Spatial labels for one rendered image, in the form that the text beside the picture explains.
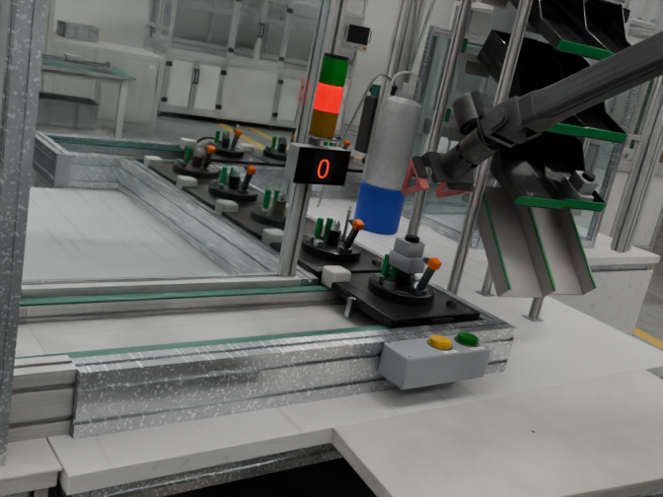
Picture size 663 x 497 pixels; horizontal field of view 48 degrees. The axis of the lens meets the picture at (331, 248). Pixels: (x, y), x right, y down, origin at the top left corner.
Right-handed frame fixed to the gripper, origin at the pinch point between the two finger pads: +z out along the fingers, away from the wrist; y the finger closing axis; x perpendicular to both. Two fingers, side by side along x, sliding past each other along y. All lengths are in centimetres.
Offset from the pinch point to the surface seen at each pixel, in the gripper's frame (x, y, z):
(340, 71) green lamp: -19.7, 20.1, -8.7
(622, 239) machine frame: -21, -163, 54
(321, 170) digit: -6.4, 20.0, 4.9
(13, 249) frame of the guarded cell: 20, 83, -12
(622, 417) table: 52, -27, -5
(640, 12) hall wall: -544, -933, 295
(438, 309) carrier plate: 22.1, -2.7, 8.8
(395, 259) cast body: 10.0, 2.6, 10.8
